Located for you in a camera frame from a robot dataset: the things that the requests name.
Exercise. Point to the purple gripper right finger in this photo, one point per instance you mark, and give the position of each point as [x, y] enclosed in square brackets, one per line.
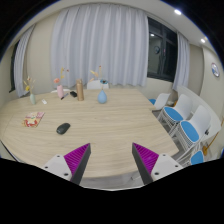
[153, 166]

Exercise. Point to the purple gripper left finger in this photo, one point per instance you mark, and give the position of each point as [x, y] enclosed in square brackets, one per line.
[71, 166]

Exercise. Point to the black computer mouse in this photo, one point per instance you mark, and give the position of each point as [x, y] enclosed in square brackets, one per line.
[62, 129]

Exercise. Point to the white blue chair middle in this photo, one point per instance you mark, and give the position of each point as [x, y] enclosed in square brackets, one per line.
[173, 115]

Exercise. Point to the white blue chair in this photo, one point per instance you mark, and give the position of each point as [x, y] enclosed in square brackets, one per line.
[173, 115]
[160, 101]
[190, 132]

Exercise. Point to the white blue chair near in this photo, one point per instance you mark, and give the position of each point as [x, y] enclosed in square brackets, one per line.
[190, 132]

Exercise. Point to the blue chair seat lower right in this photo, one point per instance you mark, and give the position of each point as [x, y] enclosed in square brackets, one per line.
[197, 158]

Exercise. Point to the white blue chair far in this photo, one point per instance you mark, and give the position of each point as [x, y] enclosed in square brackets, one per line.
[160, 101]

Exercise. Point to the blue ceramic vase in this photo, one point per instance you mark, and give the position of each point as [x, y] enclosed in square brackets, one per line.
[102, 97]

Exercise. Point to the small white box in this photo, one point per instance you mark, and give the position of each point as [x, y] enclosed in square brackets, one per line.
[44, 101]

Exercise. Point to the pink vase with flowers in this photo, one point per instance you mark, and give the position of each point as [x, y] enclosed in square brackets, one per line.
[58, 83]

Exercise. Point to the gold metal bottle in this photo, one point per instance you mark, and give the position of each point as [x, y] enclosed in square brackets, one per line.
[79, 88]

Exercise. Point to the pale green vase with flowers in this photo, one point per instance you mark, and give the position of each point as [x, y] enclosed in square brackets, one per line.
[29, 85]

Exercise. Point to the white right curtain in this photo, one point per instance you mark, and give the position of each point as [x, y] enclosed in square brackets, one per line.
[183, 62]

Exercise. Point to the white curtain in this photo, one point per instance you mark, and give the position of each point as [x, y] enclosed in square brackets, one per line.
[19, 61]
[183, 62]
[109, 39]

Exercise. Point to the white centre curtain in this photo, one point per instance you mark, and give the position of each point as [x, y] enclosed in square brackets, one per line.
[109, 39]

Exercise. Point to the dark window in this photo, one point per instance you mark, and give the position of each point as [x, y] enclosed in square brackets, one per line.
[163, 49]

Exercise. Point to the white left curtain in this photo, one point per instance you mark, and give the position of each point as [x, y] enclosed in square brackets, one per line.
[19, 61]

